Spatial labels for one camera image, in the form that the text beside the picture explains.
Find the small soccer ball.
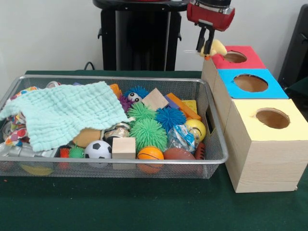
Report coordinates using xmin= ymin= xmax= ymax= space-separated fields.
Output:
xmin=84 ymin=140 xmax=113 ymax=159

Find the blue spiky rubber ball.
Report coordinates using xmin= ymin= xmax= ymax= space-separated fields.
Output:
xmin=155 ymin=107 xmax=187 ymax=132

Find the mint green waffle cloth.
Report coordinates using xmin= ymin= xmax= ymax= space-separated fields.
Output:
xmin=0 ymin=81 xmax=130 ymax=153

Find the small brown football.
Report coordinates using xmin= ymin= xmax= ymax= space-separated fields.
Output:
xmin=163 ymin=147 xmax=196 ymax=160

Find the dark green tablecloth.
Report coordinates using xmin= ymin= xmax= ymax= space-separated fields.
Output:
xmin=285 ymin=77 xmax=308 ymax=102
xmin=0 ymin=70 xmax=308 ymax=231

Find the wooden box with three holes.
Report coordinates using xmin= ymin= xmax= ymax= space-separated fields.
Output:
xmin=201 ymin=45 xmax=308 ymax=193

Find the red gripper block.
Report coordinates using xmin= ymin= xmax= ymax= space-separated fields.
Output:
xmin=187 ymin=2 xmax=236 ymax=55

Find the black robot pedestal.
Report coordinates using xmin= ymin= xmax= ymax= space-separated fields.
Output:
xmin=92 ymin=0 xmax=194 ymax=71

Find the green spiky rubber ball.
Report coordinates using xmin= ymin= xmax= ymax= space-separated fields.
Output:
xmin=129 ymin=118 xmax=168 ymax=152

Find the small orange basketball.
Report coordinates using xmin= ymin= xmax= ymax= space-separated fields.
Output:
xmin=137 ymin=146 xmax=165 ymax=160

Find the clear plastic packet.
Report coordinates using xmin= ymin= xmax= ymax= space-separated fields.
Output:
xmin=167 ymin=125 xmax=201 ymax=153

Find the plain wooden block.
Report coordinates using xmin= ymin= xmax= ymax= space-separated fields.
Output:
xmin=141 ymin=88 xmax=170 ymax=111
xmin=112 ymin=137 xmax=137 ymax=159

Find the shallow wire mesh bin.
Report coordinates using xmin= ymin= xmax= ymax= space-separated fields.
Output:
xmin=0 ymin=75 xmax=229 ymax=179

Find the yellow plush duck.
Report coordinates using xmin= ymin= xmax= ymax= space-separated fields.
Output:
xmin=196 ymin=39 xmax=228 ymax=61

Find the yellow ball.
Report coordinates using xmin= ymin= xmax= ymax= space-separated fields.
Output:
xmin=185 ymin=119 xmax=207 ymax=142

